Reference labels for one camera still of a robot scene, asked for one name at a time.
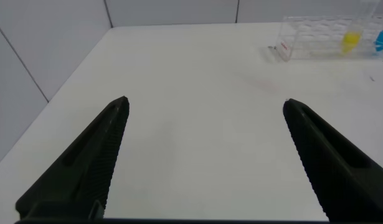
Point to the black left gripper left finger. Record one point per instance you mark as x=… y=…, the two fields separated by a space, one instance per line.
x=85 y=168

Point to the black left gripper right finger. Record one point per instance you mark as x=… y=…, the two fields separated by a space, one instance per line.
x=340 y=168

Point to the blue pigment test tube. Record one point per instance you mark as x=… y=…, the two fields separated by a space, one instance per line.
x=382 y=42

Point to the yellow pigment test tube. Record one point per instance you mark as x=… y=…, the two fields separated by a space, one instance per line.
x=350 y=42

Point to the clear acrylic test tube rack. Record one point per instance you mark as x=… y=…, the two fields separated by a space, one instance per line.
x=312 y=37

